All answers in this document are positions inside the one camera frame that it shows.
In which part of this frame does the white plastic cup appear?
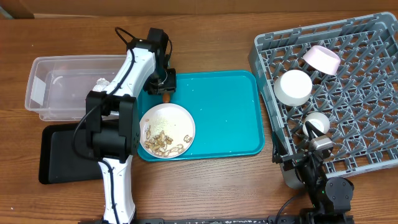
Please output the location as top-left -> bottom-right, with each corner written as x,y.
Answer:
304,112 -> 330,134

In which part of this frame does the orange carrot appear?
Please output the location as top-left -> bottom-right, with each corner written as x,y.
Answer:
162,93 -> 170,103

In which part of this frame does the white bowl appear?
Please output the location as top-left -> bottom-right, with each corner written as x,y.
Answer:
274,70 -> 313,106

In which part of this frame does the white plate with food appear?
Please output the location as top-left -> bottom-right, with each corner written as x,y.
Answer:
140,103 -> 195,159

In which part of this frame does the foil ball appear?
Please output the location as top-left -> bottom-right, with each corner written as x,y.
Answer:
92,78 -> 110,92

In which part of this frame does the pink bowl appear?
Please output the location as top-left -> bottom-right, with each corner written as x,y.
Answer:
302,45 -> 341,76

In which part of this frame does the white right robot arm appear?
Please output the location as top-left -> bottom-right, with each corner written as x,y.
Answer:
267,121 -> 354,224

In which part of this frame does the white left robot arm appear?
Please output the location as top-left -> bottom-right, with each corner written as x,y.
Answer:
75,28 -> 177,223

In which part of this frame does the grey dishwasher rack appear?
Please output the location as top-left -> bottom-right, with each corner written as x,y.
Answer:
248,12 -> 397,178

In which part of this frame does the teal plastic tray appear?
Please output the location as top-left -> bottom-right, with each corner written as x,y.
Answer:
136,70 -> 266,162

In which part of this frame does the clear plastic bin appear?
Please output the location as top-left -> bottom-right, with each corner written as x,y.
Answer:
25,55 -> 126,121

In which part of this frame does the black tray bin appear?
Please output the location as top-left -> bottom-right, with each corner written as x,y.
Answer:
39,123 -> 102,184

